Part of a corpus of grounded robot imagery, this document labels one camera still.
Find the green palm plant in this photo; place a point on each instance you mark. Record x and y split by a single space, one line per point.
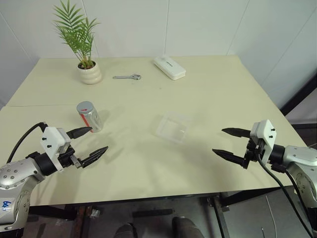
75 32

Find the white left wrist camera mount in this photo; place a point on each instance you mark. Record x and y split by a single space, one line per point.
53 141

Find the black metal post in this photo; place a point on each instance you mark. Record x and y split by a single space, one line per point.
301 93

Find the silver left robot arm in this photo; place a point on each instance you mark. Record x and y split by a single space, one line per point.
15 178

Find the silver adjustable wrench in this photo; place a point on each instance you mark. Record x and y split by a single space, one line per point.
126 77

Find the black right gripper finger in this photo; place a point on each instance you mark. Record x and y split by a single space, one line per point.
237 132
229 155

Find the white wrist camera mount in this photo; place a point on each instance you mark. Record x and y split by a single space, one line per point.
266 134
53 141

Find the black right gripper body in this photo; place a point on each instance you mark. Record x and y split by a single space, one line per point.
253 150

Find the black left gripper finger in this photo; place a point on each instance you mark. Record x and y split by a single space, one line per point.
94 157
79 132

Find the dark rounded shape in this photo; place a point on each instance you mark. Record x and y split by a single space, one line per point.
126 230
184 228

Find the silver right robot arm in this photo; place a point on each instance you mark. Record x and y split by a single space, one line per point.
301 158

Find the clear plastic container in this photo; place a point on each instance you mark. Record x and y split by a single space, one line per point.
173 127

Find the grey jar lid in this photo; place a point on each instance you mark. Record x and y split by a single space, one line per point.
84 107

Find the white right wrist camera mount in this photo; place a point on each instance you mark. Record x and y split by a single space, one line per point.
266 134

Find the white rectangular case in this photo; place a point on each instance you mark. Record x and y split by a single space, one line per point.
169 67

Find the cream ribbed plant pot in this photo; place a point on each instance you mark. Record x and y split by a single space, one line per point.
89 74

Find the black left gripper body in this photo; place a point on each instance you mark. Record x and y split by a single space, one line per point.
66 158

